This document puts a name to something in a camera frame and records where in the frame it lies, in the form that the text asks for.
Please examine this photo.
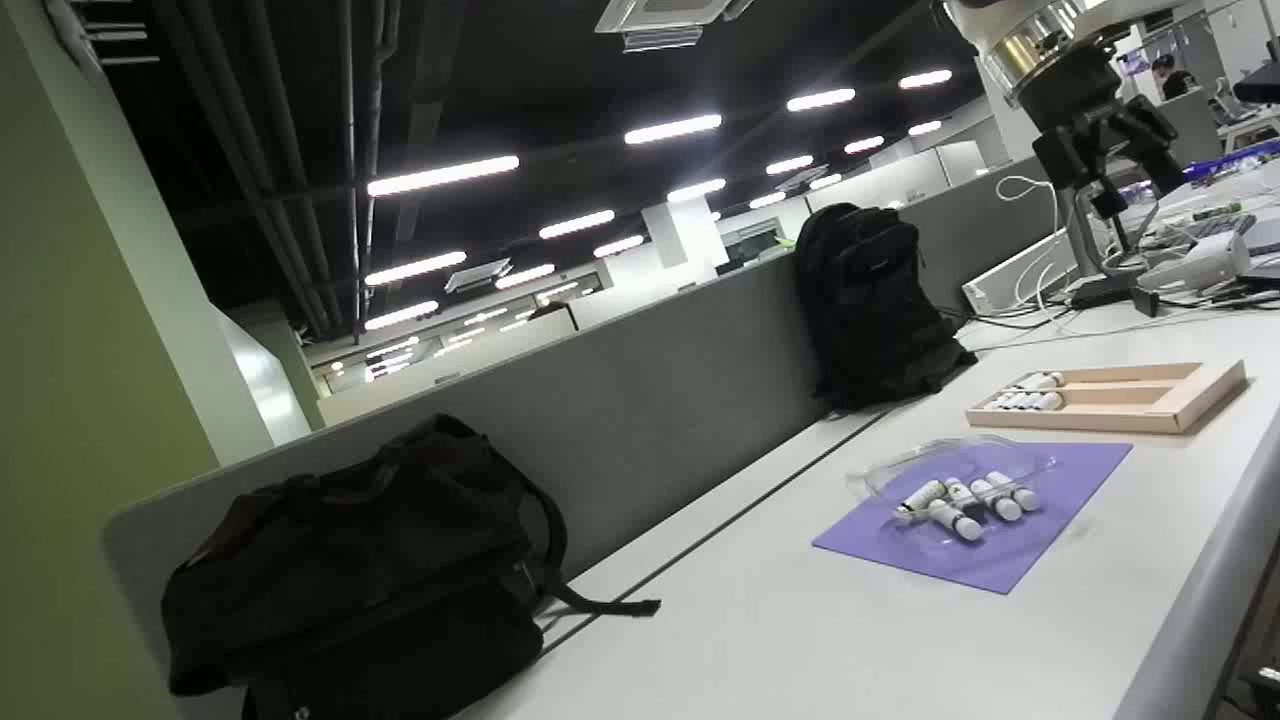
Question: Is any grey desk divider panel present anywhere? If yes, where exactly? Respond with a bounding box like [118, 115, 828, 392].
[100, 155, 1071, 720]

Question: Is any white desktop device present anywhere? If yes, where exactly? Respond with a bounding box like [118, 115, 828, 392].
[1157, 219, 1259, 297]

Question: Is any ceiling air conditioner unit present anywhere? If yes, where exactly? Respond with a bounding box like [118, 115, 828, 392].
[591, 0, 752, 61]

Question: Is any wooden tray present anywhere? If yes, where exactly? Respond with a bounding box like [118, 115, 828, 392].
[962, 358, 1251, 441]

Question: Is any pile of small white pieces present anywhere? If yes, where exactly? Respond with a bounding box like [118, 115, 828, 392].
[845, 437, 1063, 548]

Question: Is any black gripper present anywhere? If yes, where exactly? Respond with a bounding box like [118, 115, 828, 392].
[1013, 44, 1193, 201]

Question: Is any purple mat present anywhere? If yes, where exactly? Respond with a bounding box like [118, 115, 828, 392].
[810, 437, 1136, 599]

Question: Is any fluorescent ceiling light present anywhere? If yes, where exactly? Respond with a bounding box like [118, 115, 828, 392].
[358, 249, 472, 293]
[894, 64, 957, 95]
[537, 206, 619, 246]
[364, 153, 524, 201]
[785, 86, 859, 115]
[619, 109, 728, 153]

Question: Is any black backpack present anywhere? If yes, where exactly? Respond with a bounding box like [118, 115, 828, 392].
[793, 201, 980, 417]

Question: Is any black duffel bag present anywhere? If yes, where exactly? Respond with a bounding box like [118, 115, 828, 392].
[156, 413, 664, 720]

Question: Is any white cable box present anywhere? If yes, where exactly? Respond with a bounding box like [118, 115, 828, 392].
[957, 232, 1071, 326]

